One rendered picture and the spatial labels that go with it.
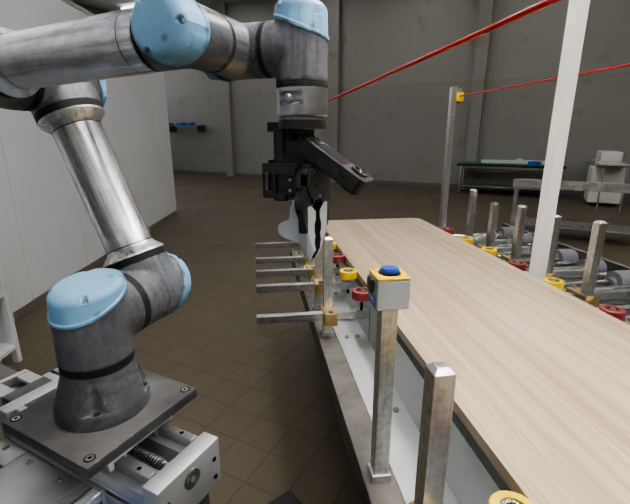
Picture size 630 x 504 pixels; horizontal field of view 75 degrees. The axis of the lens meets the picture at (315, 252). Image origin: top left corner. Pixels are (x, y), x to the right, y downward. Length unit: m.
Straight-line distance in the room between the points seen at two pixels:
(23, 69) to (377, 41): 12.95
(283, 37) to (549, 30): 12.18
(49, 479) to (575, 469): 0.92
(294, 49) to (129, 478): 0.68
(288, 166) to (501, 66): 12.10
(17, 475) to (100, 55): 0.68
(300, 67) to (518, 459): 0.80
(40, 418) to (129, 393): 0.16
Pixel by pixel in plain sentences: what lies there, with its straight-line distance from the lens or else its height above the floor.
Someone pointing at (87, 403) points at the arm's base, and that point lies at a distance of 0.79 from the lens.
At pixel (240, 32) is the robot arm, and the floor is 1.63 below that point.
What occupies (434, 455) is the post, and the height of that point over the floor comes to 1.01.
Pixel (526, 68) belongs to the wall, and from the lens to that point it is 12.59.
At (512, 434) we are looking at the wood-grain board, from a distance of 1.02.
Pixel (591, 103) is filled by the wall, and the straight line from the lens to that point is 12.54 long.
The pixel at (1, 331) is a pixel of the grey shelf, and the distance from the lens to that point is 3.53.
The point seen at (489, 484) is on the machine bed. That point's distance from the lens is 1.07.
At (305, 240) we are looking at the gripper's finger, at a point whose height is 1.34.
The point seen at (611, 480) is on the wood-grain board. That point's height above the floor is 0.90.
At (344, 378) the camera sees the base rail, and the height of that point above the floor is 0.70.
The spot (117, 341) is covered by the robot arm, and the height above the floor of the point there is 1.17.
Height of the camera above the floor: 1.50
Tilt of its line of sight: 16 degrees down
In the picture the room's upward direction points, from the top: straight up
